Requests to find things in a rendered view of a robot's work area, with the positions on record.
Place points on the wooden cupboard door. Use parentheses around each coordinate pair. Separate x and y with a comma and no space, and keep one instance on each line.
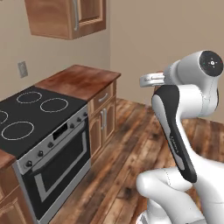
(110,119)
(95,135)

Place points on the black oven door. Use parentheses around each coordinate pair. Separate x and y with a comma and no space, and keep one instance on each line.
(58,178)

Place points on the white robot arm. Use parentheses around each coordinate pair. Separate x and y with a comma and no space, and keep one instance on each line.
(189,105)

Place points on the black and silver stove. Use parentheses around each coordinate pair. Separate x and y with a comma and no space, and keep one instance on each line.
(43,122)

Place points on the grey wall outlet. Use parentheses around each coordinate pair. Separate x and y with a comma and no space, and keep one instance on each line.
(22,69)

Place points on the black stove knob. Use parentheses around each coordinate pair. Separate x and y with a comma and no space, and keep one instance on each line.
(71,125)
(50,144)
(28,164)
(78,119)
(85,113)
(40,153)

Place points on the wooden base cabinet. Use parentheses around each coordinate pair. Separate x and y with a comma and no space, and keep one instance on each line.
(11,195)
(96,131)

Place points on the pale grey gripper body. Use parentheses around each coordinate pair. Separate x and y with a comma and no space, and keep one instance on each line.
(151,80)

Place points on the wooden wall cabinet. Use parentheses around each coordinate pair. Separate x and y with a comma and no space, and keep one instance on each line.
(48,17)

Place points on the wooden drawer front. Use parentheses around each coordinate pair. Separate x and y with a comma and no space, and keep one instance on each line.
(103,97)

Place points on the wooden wall cabinet door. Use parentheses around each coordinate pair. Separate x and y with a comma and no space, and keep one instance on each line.
(92,11)

